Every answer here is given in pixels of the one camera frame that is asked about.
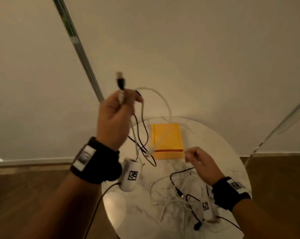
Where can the person's left hand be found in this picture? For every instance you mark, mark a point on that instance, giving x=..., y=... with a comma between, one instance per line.
x=112, y=119

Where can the person's right hand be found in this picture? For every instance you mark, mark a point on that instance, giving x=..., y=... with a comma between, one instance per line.
x=204, y=166

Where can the yellow box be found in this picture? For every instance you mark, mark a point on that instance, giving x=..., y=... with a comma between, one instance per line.
x=172, y=136

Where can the person's right forearm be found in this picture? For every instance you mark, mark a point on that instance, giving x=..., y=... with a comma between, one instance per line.
x=259, y=221

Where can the person's left forearm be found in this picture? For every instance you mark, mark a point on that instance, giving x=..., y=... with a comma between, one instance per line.
x=60, y=209

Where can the black right wristband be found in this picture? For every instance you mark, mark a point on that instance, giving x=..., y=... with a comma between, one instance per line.
x=229, y=196

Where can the black wristband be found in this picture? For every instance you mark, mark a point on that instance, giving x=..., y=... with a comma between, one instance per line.
x=229, y=196
x=100, y=164

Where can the black left wristband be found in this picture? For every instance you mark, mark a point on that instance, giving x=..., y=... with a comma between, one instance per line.
x=100, y=164

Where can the white marble table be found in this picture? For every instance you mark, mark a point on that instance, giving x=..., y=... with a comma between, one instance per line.
x=140, y=211

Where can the white baseboard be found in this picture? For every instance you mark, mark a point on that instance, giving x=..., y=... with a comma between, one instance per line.
x=33, y=161

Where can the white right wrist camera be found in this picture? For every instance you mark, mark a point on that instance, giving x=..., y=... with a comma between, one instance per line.
x=207, y=209

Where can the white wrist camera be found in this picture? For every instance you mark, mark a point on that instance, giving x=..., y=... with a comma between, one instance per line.
x=130, y=176
x=207, y=209

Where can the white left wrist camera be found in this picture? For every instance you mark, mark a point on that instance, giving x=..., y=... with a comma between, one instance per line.
x=130, y=176

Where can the slotted metal wall rail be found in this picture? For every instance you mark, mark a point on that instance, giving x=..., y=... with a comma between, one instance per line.
x=289, y=121
x=78, y=49

